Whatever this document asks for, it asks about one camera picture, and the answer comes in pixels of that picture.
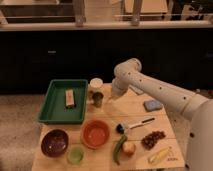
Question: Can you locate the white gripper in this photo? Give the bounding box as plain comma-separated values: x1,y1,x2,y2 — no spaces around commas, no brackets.
108,78,128,103

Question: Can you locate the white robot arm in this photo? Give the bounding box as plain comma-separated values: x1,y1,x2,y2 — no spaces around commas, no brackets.
111,58,213,171

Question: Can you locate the wooden block in tray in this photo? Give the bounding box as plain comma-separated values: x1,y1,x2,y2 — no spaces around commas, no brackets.
65,89,75,108

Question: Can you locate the green plastic tray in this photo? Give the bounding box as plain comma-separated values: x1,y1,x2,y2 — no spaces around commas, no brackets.
38,79,88,124

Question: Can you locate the small metal cup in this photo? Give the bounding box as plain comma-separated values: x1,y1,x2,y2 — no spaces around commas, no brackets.
92,92,104,108

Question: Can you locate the light blue cloth pad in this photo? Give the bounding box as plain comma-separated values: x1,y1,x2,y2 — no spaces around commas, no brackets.
130,86,144,95

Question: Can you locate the dish brush black head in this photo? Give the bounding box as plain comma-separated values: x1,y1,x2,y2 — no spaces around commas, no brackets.
115,117,155,134

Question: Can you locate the wooden folding table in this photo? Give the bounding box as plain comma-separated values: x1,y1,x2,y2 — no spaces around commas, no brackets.
32,83,184,171

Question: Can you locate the blue sponge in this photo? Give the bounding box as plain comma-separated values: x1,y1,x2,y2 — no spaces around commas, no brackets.
143,100,163,112

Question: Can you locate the orange bowl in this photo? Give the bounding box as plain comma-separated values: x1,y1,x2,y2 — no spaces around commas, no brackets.
81,120,110,149

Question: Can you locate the green chili pepper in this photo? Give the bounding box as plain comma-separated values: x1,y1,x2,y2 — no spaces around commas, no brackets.
113,135,127,165

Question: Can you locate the bunch of dark grapes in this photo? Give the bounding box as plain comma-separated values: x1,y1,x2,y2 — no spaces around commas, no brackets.
141,131,166,150

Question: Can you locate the small green cup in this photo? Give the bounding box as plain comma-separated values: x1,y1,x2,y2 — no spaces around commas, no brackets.
67,147,84,164

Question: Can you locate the yellow corn cob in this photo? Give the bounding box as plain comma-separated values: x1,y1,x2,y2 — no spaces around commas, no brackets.
148,148,170,165

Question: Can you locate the dark purple bowl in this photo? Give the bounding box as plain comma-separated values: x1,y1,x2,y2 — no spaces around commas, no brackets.
41,129,69,157

